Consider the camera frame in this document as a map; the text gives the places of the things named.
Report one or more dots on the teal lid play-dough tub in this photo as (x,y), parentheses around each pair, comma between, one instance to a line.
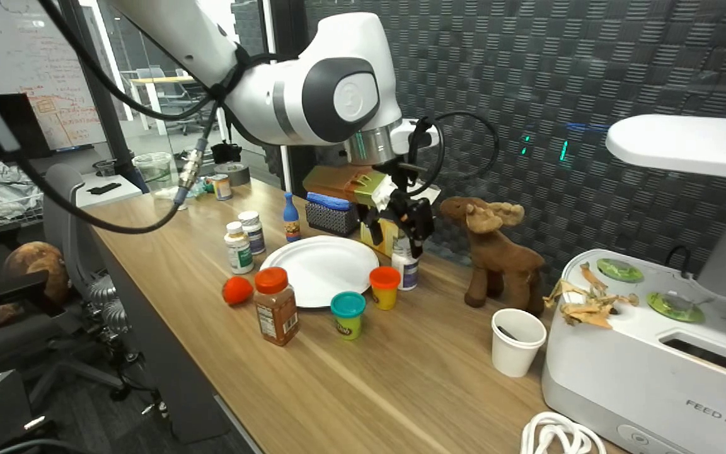
(348,316)

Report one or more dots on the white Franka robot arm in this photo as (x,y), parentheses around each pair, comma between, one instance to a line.
(295,91)

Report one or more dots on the black office chair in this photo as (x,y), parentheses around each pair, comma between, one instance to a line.
(101,330)

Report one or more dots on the open yellow cardboard box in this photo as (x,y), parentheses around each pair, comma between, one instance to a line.
(388,242)

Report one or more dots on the white pill bottle green label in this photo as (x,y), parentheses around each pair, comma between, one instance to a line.
(237,250)

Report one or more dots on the white paper plate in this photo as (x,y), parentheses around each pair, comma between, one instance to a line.
(314,269)

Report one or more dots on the small tin can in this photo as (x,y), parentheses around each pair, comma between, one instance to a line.
(222,189)

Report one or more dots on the clear plastic cup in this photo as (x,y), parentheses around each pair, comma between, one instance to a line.
(155,173)

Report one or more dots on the white pill bottle blue label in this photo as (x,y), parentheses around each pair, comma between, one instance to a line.
(254,236)

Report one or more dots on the brown round plush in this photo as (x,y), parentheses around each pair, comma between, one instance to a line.
(39,269)

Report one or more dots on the red strawberry toy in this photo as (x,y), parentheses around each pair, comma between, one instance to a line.
(237,291)

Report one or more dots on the orange lid spice jar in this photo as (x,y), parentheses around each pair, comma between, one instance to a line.
(275,316)

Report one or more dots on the black remote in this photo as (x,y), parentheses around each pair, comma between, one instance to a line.
(104,189)

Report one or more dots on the orange lid play-dough tub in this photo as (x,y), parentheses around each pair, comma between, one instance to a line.
(383,291)

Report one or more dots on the white paper cup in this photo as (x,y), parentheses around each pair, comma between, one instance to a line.
(517,349)

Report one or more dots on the brown wrist camera block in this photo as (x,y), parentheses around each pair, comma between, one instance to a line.
(338,180)

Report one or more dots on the small blue squeeze bottle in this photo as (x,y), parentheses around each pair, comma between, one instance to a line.
(294,224)

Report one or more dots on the blue folded cloth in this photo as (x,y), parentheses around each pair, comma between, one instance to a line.
(328,200)

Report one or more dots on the dried brown plant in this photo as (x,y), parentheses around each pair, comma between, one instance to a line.
(591,303)

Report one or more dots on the small white bottle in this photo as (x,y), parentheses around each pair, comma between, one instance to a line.
(405,273)

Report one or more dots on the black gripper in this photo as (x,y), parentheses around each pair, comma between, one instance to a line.
(417,204)

